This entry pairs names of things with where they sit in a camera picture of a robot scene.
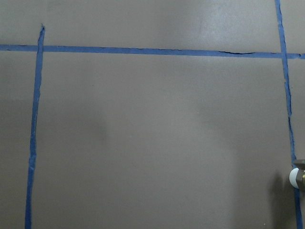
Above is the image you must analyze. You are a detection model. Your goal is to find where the brass white PPR pipe fitting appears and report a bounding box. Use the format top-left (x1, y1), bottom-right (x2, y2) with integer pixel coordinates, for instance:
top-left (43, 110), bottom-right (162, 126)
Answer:
top-left (289, 159), bottom-right (305, 191)

